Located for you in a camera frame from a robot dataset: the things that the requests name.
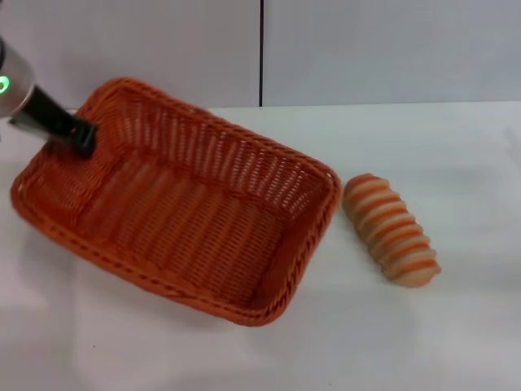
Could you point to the striped ridged toy bread loaf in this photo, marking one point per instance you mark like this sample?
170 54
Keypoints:
390 232

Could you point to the orange woven plastic basket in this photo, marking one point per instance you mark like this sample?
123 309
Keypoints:
195 228

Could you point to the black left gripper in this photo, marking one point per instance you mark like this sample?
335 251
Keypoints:
49 116

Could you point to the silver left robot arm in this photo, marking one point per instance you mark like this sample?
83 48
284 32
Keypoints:
16 81

